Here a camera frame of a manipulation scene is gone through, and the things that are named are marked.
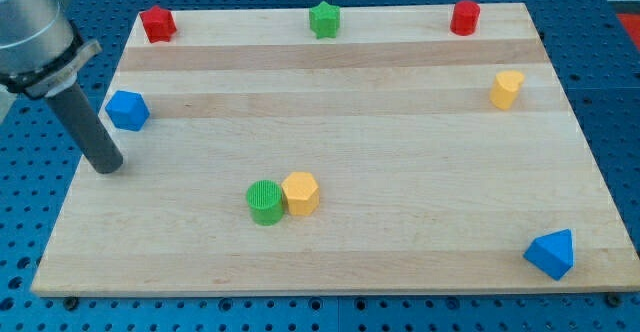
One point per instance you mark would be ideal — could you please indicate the green cylinder block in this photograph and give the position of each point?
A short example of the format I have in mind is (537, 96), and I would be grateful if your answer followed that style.
(264, 199)

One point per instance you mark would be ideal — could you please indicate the yellow hexagon block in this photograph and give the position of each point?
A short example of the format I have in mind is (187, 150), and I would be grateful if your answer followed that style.
(301, 192)

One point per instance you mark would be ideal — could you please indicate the green star block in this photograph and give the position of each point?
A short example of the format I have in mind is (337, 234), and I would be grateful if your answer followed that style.
(324, 20)

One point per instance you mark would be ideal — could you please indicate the wooden board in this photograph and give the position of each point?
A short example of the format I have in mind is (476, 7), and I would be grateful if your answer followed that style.
(425, 186)

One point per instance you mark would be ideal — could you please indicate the yellow heart block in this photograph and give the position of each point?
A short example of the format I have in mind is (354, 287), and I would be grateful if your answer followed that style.
(506, 88)

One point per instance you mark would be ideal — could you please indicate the red cylinder block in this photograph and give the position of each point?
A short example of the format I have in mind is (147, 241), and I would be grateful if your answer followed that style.
(465, 17)

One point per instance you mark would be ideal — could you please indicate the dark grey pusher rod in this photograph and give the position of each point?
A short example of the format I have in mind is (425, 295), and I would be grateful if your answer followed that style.
(74, 111)

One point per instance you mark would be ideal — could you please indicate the blue triangular prism block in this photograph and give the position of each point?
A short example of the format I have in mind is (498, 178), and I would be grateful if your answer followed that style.
(553, 253)

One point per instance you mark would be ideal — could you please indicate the red star block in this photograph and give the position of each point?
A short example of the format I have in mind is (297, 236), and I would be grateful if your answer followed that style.
(158, 24)

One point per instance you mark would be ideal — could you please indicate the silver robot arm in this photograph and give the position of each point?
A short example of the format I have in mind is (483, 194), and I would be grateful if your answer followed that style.
(41, 49)

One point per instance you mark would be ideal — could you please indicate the blue cube block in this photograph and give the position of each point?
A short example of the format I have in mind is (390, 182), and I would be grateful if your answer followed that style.
(127, 110)

